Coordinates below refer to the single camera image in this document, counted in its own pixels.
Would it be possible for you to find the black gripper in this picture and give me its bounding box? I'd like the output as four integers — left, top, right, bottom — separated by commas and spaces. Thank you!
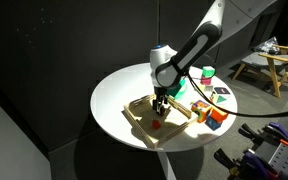
152, 85, 170, 115

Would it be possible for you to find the wooden slatted crate tray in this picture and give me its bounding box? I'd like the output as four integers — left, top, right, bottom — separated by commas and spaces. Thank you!
122, 93, 198, 150

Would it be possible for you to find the small orange-red toy fruit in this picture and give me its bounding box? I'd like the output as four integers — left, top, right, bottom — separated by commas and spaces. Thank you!
151, 119, 162, 130

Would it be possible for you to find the green plastic bowl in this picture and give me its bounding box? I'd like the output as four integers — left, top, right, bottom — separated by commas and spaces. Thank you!
171, 81, 188, 101

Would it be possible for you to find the multicoloured open cube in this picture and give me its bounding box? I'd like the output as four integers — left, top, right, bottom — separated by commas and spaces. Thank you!
190, 99, 213, 124

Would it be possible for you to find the pink cube block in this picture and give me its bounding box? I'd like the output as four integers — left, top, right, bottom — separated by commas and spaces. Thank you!
200, 75, 213, 86

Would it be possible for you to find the blue open cube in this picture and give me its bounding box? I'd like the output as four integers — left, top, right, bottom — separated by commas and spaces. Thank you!
205, 115, 223, 131

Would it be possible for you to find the green cube block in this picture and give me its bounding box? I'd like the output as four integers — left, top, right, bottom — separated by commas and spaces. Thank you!
202, 66, 216, 79

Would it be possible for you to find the orange open cube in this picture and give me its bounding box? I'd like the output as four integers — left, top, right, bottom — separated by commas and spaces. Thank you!
209, 107, 229, 124

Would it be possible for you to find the black-topped picture block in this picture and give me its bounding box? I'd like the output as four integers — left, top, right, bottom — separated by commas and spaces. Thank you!
210, 86, 232, 105

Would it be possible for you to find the purple and orange clamp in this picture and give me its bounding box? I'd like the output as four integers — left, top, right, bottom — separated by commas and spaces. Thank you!
213, 148, 281, 180
238, 121, 288, 149

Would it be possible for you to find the wooden armchair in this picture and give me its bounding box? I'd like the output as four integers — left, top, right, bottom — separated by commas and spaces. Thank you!
232, 44, 288, 99

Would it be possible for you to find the crinkled clear plastic bag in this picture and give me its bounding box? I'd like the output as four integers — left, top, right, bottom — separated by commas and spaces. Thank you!
254, 36, 282, 55

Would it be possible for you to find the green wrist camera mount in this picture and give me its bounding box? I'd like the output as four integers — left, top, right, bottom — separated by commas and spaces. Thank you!
166, 77, 186, 98

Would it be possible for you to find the white table pedestal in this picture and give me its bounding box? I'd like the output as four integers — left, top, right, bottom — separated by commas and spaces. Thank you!
157, 150, 178, 180

